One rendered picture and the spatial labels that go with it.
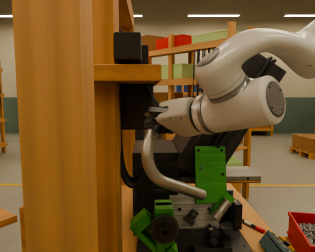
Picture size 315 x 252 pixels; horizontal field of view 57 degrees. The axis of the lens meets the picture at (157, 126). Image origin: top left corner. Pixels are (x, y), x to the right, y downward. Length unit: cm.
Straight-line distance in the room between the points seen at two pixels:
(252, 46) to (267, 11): 1047
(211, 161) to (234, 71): 64
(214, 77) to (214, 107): 7
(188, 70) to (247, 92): 389
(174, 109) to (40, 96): 29
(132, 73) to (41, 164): 35
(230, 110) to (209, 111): 5
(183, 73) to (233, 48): 382
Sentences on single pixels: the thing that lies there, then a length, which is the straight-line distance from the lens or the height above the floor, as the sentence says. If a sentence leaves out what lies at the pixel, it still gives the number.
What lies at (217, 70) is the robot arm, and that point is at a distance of 49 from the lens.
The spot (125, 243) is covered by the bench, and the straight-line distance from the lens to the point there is 125.
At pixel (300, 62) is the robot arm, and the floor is 153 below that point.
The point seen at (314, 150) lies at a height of 20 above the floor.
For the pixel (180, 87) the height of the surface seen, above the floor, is 157.
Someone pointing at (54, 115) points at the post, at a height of 144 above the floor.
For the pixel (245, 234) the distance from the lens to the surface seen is 131.
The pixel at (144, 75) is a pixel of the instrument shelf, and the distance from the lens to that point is 70.
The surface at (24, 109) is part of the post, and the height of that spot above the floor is 145.
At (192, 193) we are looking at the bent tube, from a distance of 81.
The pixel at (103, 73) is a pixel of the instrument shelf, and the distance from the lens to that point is 71.
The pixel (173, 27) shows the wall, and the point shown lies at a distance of 1028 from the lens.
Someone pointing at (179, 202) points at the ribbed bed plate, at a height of 107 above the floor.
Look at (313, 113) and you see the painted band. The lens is 1139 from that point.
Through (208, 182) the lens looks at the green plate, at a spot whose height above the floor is 114.
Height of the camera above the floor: 148
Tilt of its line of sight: 7 degrees down
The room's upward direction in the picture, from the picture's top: straight up
